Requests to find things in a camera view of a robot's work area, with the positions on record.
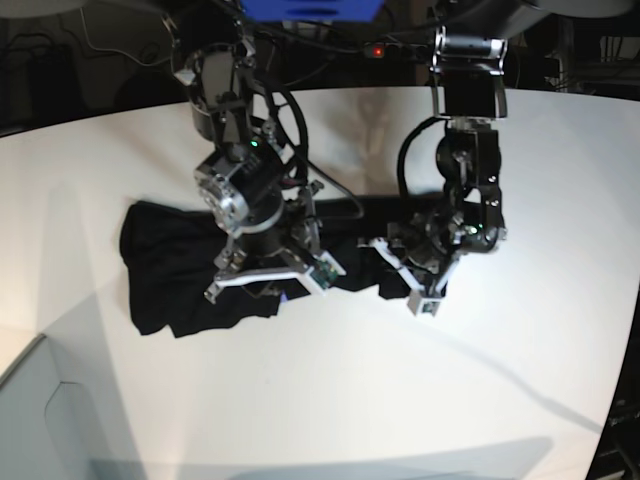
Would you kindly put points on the blue box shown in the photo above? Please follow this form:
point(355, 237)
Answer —
point(299, 10)

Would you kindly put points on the black power strip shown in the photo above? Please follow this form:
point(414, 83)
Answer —
point(397, 51)

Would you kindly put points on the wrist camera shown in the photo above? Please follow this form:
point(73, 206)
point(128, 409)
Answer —
point(421, 304)
point(322, 274)

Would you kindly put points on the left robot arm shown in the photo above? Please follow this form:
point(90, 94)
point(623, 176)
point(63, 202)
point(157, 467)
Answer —
point(468, 96)

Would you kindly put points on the black T-shirt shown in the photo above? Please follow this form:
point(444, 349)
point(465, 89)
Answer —
point(169, 255)

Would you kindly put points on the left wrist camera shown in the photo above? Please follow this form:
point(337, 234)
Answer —
point(421, 304)

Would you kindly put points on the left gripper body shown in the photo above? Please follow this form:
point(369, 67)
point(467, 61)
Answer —
point(413, 252)

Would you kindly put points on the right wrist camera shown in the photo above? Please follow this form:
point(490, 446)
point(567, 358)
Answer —
point(322, 274)

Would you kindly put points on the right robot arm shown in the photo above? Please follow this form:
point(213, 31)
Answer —
point(256, 180)

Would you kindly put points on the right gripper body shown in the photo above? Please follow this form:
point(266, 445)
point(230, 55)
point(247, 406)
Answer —
point(272, 242)

